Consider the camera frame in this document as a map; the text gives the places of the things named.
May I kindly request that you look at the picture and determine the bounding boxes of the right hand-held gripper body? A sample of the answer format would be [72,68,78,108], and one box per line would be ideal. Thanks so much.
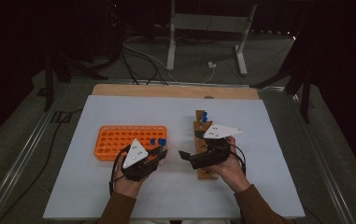
[191,124,243,171]

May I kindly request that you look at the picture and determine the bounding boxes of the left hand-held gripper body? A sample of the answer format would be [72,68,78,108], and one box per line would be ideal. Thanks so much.
[121,138,161,182]

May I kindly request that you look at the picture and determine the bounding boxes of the wooden test tube rack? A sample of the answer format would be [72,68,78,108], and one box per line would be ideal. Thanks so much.
[193,109,220,180]

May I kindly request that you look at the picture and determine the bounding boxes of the orange plastic test tube rack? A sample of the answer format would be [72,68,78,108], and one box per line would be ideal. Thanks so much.
[93,124,168,161]

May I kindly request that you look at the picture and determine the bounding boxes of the person's right hand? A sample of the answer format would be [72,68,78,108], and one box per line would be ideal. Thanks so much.
[203,135,250,194]

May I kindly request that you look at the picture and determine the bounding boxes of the person's left hand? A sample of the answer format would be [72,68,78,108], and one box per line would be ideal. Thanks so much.
[113,154,151,199]

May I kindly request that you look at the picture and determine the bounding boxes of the black tripod stand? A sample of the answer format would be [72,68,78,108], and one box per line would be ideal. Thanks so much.
[249,34,312,124]
[43,50,109,112]

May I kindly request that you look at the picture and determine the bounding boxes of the white metal-framed desk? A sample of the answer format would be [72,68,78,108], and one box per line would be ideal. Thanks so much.
[165,0,258,77]

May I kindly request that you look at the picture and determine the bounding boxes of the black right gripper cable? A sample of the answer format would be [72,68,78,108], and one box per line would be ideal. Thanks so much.
[226,144,248,176]

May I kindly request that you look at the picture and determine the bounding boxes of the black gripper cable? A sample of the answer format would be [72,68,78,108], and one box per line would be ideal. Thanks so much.
[109,144,133,197]
[226,144,248,176]

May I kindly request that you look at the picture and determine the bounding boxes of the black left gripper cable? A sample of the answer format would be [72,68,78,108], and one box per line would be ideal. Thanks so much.
[109,144,133,197]

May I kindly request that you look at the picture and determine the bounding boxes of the white adapter cable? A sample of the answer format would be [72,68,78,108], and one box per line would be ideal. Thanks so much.
[201,66,216,86]

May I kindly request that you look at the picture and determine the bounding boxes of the thin black floor cable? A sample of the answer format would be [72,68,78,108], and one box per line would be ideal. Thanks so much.
[0,107,84,224]

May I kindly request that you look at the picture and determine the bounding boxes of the black floor cables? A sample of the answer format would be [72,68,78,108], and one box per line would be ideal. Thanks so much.
[120,46,170,87]

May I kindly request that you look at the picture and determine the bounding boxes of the white floor cable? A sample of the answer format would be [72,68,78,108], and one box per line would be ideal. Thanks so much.
[121,40,181,84]

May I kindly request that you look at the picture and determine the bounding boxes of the aluminium floor rail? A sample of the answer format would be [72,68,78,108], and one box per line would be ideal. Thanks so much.
[0,82,71,224]
[287,90,354,224]

